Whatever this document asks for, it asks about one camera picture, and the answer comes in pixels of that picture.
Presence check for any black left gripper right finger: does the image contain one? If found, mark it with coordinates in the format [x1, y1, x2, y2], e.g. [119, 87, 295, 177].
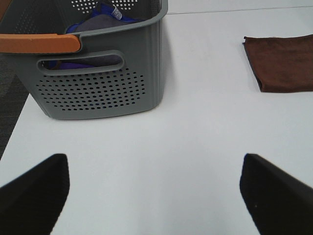
[239, 153, 313, 235]

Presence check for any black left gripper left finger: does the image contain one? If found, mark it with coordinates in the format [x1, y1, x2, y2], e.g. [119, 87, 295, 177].
[0, 154, 70, 235]

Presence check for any brown towel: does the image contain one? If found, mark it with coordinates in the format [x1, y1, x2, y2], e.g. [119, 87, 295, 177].
[243, 34, 313, 93]

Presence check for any grey perforated plastic basket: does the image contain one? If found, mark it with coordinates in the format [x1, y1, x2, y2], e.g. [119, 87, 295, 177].
[0, 0, 168, 120]

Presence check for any blue and grey towel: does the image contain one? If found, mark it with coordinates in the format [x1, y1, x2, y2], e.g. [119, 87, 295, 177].
[43, 0, 151, 70]

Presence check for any orange basket handle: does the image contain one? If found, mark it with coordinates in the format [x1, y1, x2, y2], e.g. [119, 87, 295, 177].
[0, 34, 81, 54]

